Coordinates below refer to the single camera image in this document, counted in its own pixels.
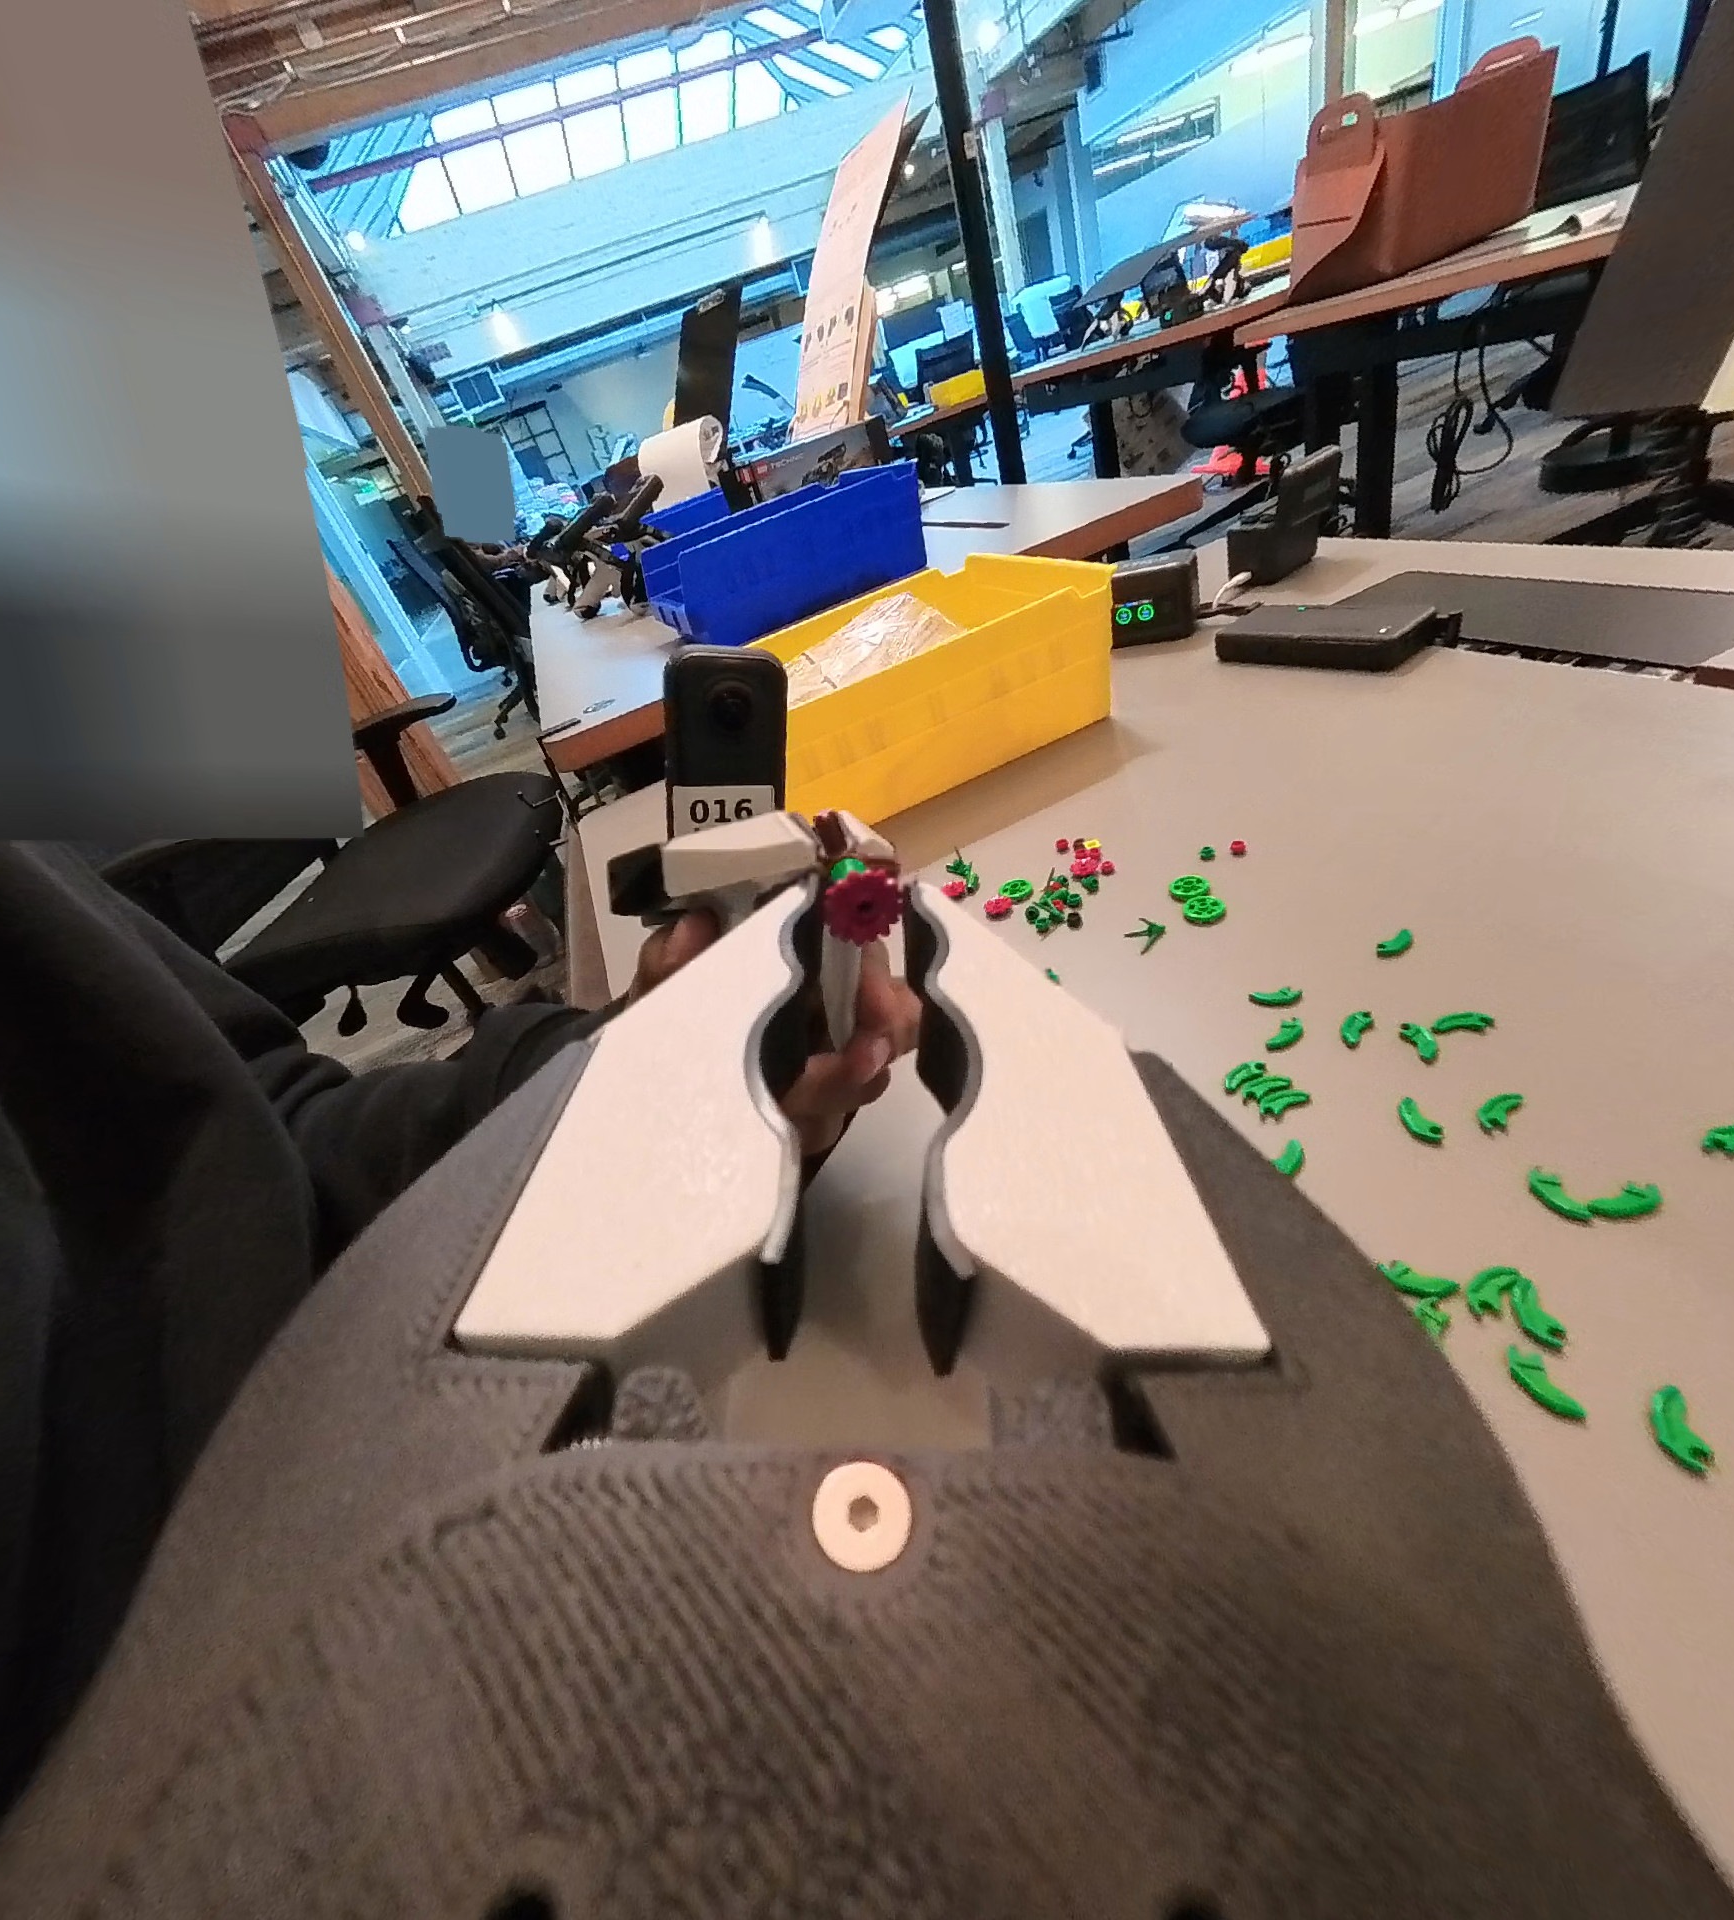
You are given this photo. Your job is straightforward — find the yellow plastic bin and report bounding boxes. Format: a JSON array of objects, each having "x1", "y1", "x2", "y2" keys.
[{"x1": 767, "y1": 557, "x2": 1116, "y2": 827}]

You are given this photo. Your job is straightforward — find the brown paper bag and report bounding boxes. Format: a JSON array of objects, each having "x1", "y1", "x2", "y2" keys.
[{"x1": 1287, "y1": 41, "x2": 1565, "y2": 304}]

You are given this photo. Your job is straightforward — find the black and white tool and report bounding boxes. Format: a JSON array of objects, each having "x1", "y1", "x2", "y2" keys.
[{"x1": 534, "y1": 479, "x2": 670, "y2": 622}]

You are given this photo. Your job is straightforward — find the tall black board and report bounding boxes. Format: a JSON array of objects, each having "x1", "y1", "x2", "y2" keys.
[{"x1": 673, "y1": 282, "x2": 745, "y2": 428}]

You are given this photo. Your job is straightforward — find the black office chair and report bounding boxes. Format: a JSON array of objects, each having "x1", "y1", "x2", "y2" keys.
[
  {"x1": 395, "y1": 504, "x2": 540, "y2": 740},
  {"x1": 104, "y1": 769, "x2": 572, "y2": 1039},
  {"x1": 1539, "y1": 405, "x2": 1734, "y2": 549},
  {"x1": 1181, "y1": 350, "x2": 1313, "y2": 489}
]

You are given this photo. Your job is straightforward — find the white paper roll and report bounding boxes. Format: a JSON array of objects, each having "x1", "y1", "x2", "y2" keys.
[{"x1": 639, "y1": 415, "x2": 732, "y2": 507}]

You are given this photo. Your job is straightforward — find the black battery charger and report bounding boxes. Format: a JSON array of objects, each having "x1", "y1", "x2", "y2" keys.
[{"x1": 1109, "y1": 549, "x2": 1203, "y2": 651}]

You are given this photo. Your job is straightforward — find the wooden edged office table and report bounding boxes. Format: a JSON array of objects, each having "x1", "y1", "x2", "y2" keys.
[{"x1": 526, "y1": 479, "x2": 1205, "y2": 774}]

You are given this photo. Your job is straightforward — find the black toy box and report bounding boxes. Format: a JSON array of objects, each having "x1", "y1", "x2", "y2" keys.
[{"x1": 751, "y1": 419, "x2": 894, "y2": 508}]

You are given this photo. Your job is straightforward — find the black vertical pole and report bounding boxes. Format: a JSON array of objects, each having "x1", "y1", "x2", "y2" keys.
[{"x1": 924, "y1": 0, "x2": 1031, "y2": 483}]

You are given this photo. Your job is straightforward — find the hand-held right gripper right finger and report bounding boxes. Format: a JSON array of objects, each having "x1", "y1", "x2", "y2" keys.
[{"x1": 906, "y1": 882, "x2": 1277, "y2": 1425}]

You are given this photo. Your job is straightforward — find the black power adapter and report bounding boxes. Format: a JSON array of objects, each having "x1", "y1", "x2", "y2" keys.
[{"x1": 1229, "y1": 444, "x2": 1346, "y2": 589}]

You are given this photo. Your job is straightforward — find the scatter of green toy leaves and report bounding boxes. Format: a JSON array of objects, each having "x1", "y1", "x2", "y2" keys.
[{"x1": 1224, "y1": 926, "x2": 1734, "y2": 1478}]

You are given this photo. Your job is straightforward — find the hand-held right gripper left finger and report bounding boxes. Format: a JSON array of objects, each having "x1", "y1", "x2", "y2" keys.
[{"x1": 452, "y1": 875, "x2": 827, "y2": 1409}]

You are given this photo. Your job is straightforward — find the person's left hand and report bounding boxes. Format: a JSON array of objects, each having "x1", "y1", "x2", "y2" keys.
[{"x1": 633, "y1": 908, "x2": 924, "y2": 1155}]

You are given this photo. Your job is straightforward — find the tall cardboard sign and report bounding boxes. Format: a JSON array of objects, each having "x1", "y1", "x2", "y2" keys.
[{"x1": 793, "y1": 86, "x2": 932, "y2": 440}]

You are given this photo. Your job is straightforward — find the black power bank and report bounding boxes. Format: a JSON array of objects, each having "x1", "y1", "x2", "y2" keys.
[{"x1": 1217, "y1": 604, "x2": 1441, "y2": 670}]

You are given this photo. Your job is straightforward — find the hanging black cables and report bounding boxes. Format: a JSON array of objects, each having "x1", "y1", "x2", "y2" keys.
[{"x1": 1426, "y1": 390, "x2": 1484, "y2": 517}]

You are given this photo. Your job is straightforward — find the clear plastic bag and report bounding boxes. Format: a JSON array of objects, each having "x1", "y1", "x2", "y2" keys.
[{"x1": 781, "y1": 592, "x2": 966, "y2": 706}]

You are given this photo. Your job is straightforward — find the wooden post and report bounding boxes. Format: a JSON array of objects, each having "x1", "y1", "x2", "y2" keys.
[{"x1": 220, "y1": 111, "x2": 436, "y2": 504}]

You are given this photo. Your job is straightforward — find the long office desk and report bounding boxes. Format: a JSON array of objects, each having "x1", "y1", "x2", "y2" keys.
[{"x1": 1016, "y1": 185, "x2": 1642, "y2": 535}]

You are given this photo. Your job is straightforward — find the person's black jacket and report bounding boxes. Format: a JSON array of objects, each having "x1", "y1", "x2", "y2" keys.
[{"x1": 0, "y1": 840, "x2": 403, "y2": 1920}]

